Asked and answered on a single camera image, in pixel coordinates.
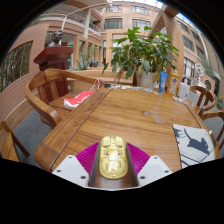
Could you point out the yellow computer mouse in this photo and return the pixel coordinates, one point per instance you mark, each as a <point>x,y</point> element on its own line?
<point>113,158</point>

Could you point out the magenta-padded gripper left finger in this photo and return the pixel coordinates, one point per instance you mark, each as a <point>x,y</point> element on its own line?
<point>71,168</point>

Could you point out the white stone sculpture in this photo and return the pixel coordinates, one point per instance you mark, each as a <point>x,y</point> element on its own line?
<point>200,73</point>

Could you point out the red and white bag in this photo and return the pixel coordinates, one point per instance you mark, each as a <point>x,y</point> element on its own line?
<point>76,100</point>

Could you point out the black key fob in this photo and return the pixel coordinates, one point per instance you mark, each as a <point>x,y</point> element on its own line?
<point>107,85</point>

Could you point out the dark red wooden pedestal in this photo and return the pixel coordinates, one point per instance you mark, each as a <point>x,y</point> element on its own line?
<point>53,56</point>

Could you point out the blue tube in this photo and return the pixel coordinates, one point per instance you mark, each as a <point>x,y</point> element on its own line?
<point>162,83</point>

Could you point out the green potted plant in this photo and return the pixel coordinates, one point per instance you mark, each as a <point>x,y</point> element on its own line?
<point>143,53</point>

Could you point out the yellow liquid bottle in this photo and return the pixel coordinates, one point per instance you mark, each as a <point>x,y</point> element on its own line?
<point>173,85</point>

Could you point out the white cat-print mouse pad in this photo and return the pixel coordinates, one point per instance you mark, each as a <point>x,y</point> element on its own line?
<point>193,146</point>

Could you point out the dark bust statue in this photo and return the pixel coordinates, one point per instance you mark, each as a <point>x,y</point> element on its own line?
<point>56,38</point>

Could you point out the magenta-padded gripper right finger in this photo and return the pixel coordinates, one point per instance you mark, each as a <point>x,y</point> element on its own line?
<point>153,168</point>

